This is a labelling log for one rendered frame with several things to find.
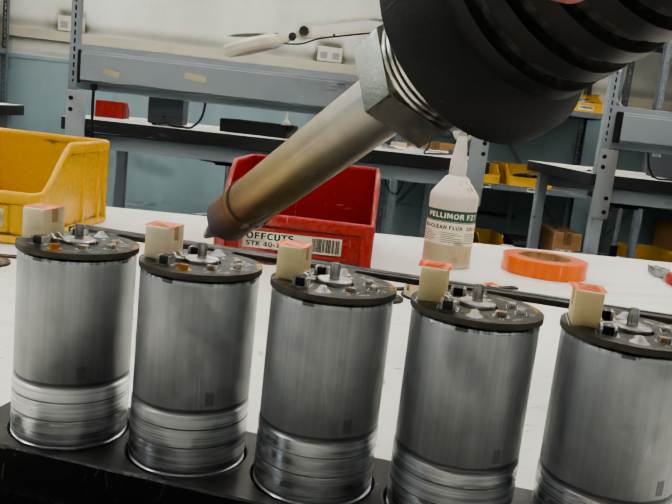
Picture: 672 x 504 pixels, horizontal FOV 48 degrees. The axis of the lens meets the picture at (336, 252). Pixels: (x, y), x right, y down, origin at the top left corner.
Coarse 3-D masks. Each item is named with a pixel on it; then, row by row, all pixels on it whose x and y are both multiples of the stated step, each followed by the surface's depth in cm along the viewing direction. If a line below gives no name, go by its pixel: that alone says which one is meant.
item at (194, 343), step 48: (144, 288) 15; (192, 288) 14; (240, 288) 15; (144, 336) 15; (192, 336) 14; (240, 336) 15; (144, 384) 15; (192, 384) 15; (240, 384) 15; (144, 432) 15; (192, 432) 15; (240, 432) 16
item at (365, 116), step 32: (384, 32) 8; (384, 64) 8; (352, 96) 9; (384, 96) 8; (416, 96) 8; (320, 128) 10; (352, 128) 9; (384, 128) 9; (416, 128) 8; (448, 128) 8; (288, 160) 10; (320, 160) 10; (352, 160) 10; (224, 192) 12; (256, 192) 11; (288, 192) 11; (224, 224) 12; (256, 224) 12
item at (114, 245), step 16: (16, 240) 15; (32, 240) 15; (48, 240) 16; (96, 240) 16; (112, 240) 16; (128, 240) 17; (48, 256) 15; (64, 256) 15; (80, 256) 15; (96, 256) 15; (112, 256) 15; (128, 256) 16
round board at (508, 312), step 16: (464, 288) 15; (416, 304) 14; (432, 304) 14; (448, 304) 14; (496, 304) 15; (512, 304) 14; (528, 304) 15; (448, 320) 13; (464, 320) 13; (480, 320) 13; (496, 320) 13; (512, 320) 13; (528, 320) 14
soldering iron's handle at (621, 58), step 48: (384, 0) 7; (432, 0) 7; (480, 0) 6; (528, 0) 6; (624, 0) 6; (432, 48) 7; (480, 48) 7; (528, 48) 6; (576, 48) 6; (624, 48) 6; (432, 96) 7; (480, 96) 7; (528, 96) 7; (576, 96) 8
